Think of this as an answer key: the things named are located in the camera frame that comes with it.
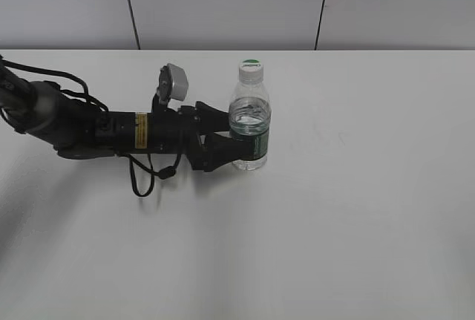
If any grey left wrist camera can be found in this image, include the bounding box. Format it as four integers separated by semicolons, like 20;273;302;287
151;63;189;113

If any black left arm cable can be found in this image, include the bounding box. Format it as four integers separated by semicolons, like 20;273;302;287
128;132;185;197

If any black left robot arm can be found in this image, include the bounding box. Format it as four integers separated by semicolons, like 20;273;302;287
1;59;254;179

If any clear water bottle green label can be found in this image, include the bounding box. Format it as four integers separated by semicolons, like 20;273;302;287
229;76;272;171

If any white green bottle cap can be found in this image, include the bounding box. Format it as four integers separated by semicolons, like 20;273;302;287
238;59;263;82

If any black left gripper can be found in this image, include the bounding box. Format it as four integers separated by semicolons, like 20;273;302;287
148;101;252;172

